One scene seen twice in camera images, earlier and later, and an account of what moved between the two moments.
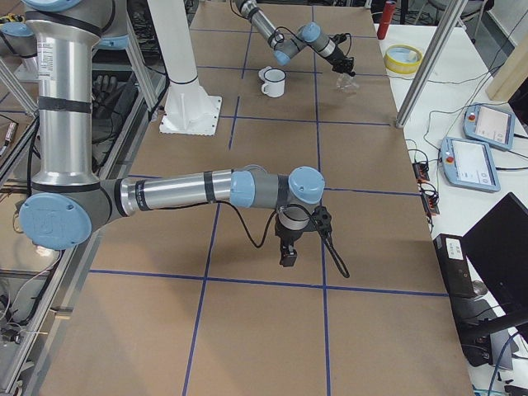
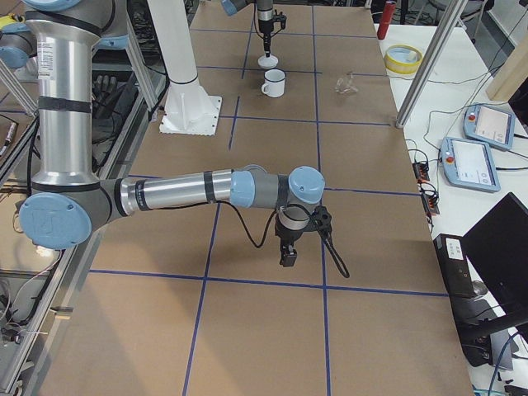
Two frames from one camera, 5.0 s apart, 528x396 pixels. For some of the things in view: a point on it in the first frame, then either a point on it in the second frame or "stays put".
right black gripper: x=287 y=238 stays put
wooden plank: x=513 y=73 stays put
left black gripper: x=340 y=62 to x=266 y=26
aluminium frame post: x=431 y=62 stays put
